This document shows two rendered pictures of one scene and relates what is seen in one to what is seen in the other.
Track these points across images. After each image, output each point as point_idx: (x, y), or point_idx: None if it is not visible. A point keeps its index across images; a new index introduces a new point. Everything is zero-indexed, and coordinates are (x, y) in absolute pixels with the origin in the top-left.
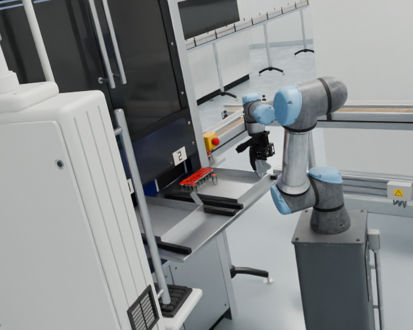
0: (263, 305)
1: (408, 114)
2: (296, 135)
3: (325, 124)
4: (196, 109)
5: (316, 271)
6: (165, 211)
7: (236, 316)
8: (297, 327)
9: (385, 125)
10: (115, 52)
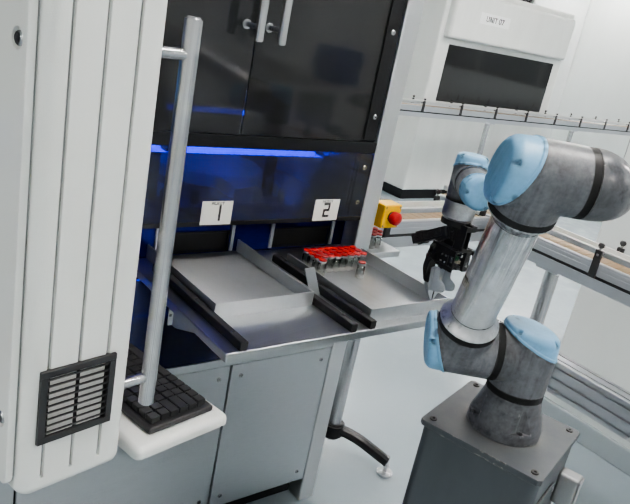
0: (355, 502)
1: None
2: (506, 232)
3: (582, 279)
4: (386, 153)
5: (441, 489)
6: (257, 277)
7: (307, 498)
8: None
9: None
10: None
